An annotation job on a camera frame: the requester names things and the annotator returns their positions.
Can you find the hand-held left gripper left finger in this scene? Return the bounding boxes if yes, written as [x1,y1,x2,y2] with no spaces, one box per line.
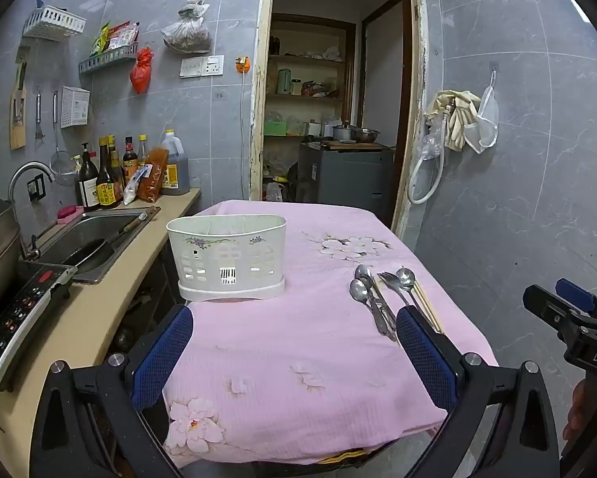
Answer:
[29,304,194,478]

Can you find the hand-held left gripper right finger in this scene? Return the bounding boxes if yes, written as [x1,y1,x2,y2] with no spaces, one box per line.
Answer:
[395,306,561,478]

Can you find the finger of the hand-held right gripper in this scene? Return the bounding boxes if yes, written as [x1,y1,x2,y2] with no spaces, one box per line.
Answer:
[522,284,585,339]
[555,279,597,329]

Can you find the metal spoon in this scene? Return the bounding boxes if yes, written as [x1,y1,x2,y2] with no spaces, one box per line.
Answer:
[349,279,398,342]
[354,264,396,332]
[395,267,424,312]

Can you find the white plastic utensil holder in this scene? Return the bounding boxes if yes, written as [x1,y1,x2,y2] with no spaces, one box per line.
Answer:
[166,214,287,304]

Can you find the person's right hand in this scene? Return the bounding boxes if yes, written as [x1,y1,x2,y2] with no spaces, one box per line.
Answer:
[562,378,597,443]

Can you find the beige kitchen counter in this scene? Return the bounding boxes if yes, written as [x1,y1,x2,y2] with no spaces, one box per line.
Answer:
[0,186,202,478]

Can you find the metal fork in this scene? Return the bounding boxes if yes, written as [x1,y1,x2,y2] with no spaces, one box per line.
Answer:
[377,271,411,310]

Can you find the pink floral tablecloth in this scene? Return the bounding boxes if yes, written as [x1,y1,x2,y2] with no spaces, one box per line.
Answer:
[161,199,499,469]

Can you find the steel sink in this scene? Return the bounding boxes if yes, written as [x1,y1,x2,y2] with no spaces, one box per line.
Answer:
[24,206,161,284]

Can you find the induction cooker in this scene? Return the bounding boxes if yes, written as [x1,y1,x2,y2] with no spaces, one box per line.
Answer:
[0,261,77,393]

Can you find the white blue packet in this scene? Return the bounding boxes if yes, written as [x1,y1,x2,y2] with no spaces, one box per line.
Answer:
[123,167,152,206]

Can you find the orange spice bag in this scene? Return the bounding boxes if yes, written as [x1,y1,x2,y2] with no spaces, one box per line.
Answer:
[136,147,170,203]

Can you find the dark pump bottle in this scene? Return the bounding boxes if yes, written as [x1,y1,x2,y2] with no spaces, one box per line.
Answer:
[74,142,101,211]

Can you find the large oil jug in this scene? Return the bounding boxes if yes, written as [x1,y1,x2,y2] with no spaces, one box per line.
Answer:
[159,129,190,196]

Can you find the white mesh bag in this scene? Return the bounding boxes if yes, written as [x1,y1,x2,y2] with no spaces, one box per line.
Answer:
[463,84,499,154]

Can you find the grey cabinet appliance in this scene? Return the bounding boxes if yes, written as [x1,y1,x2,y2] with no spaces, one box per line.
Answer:
[296,142,395,205]

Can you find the clear plastic bag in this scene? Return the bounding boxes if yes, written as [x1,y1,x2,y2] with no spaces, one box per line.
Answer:
[418,122,445,160]

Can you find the sauce bottle red label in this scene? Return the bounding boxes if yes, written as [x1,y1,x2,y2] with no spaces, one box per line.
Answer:
[122,136,139,182]

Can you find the dark sauce bottle yellow cap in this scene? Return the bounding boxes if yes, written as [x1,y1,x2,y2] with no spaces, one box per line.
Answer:
[106,134,126,197]

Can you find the cream rubber gloves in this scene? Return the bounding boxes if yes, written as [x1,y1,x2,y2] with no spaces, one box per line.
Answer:
[424,90,483,153]

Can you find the metal strainer ladle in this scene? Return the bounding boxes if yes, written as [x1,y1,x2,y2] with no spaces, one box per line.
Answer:
[49,90,77,186]

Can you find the metal faucet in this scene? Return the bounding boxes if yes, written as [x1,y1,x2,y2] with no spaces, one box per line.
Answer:
[8,162,55,260]

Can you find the wooden cutting board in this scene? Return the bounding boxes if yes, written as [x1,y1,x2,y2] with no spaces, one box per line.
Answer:
[10,47,30,151]

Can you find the metal peeler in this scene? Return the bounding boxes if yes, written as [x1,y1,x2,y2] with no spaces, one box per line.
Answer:
[33,87,45,143]

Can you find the red plastic bag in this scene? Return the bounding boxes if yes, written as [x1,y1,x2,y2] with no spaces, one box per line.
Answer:
[130,47,155,94]

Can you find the wooden shelf unit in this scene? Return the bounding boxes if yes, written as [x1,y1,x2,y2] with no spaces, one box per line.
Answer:
[263,15,356,140]

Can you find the green yellow snack packet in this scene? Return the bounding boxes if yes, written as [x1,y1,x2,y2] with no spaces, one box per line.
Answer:
[90,22,111,57]

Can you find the red snack packets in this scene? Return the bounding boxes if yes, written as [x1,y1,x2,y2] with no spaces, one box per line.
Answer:
[108,21,140,51]

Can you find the clear bag of dried goods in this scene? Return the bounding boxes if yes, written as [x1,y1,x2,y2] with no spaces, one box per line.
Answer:
[161,0,212,55]

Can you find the pan with wooden handle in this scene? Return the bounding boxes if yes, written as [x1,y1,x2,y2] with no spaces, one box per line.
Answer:
[62,212,150,270]

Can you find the white hose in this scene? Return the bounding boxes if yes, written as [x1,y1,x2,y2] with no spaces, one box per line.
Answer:
[408,104,451,205]

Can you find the white power cable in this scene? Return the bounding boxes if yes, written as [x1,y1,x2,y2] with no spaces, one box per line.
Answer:
[240,71,247,200]

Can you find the wooden door frame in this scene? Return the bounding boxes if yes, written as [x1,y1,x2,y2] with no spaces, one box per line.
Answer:
[249,0,424,240]

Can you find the white wall box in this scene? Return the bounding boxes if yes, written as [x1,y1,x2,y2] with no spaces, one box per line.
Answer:
[60,86,91,129]

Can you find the white switch socket panel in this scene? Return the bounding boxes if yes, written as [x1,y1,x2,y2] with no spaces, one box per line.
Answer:
[180,55,224,78]

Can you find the grey wall shelf rack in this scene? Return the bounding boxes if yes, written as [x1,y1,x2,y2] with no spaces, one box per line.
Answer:
[78,44,139,76]

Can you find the white plastic wall basket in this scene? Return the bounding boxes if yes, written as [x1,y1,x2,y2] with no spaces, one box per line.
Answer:
[22,0,87,43]

